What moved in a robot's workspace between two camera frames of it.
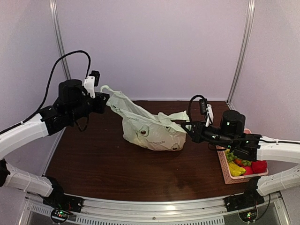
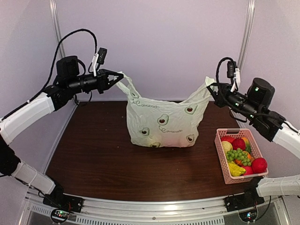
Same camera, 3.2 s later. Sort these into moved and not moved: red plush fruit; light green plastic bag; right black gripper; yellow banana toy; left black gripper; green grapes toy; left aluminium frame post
Moved: light green plastic bag; left black gripper; right black gripper
Not moved: left aluminium frame post; yellow banana toy; green grapes toy; red plush fruit
